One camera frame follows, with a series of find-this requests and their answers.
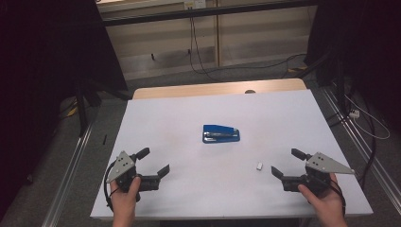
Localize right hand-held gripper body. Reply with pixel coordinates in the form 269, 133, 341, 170
282, 151, 356, 197

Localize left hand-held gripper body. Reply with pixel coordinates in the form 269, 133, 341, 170
106, 150, 160, 194

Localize blue stapler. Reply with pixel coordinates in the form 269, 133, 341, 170
201, 124, 241, 145

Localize person's right hand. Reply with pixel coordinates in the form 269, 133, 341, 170
297, 173, 347, 218

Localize person's left hand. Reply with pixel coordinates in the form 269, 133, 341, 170
110, 176, 142, 222

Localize white table cover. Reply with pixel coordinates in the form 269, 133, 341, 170
90, 89, 375, 220

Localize black metal stand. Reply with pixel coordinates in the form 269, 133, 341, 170
75, 79, 131, 137

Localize wooden table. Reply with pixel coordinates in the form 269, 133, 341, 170
131, 78, 307, 100

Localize black curtain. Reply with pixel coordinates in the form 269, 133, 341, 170
305, 0, 401, 127
0, 0, 129, 216

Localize black horizontal bar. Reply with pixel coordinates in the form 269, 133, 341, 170
100, 0, 318, 27

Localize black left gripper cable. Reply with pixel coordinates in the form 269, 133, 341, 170
103, 160, 121, 213

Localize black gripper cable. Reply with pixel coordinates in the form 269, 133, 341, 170
103, 160, 121, 213
327, 174, 348, 217

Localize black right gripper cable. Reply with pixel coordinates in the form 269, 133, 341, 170
327, 174, 348, 217

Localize aluminium floor rail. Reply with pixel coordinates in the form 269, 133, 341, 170
321, 87, 401, 207
41, 121, 96, 227

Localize white cable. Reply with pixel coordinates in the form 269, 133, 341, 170
344, 94, 392, 141

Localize black floor cable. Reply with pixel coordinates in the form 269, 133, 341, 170
217, 52, 307, 79

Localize black hanging cables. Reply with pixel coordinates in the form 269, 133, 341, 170
188, 16, 221, 81

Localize white wall socket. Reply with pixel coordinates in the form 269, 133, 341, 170
183, 0, 207, 10

